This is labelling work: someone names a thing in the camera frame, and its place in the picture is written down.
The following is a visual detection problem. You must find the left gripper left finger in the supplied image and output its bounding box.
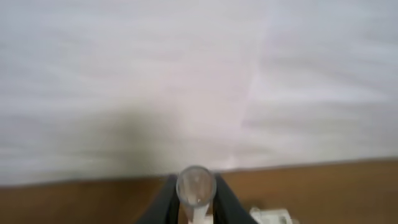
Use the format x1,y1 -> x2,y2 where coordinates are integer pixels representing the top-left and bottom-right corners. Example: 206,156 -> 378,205
136,174 -> 181,224

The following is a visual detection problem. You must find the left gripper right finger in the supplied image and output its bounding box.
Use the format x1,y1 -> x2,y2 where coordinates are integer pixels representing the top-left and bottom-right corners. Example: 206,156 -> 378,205
212,173 -> 259,224

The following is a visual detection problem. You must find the clear test tube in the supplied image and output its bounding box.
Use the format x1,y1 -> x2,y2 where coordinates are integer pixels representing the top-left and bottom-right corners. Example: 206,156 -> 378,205
175,165 -> 218,224

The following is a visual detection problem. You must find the white test tube rack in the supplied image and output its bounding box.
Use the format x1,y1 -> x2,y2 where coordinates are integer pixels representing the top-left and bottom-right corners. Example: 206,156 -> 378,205
186,205 -> 300,224

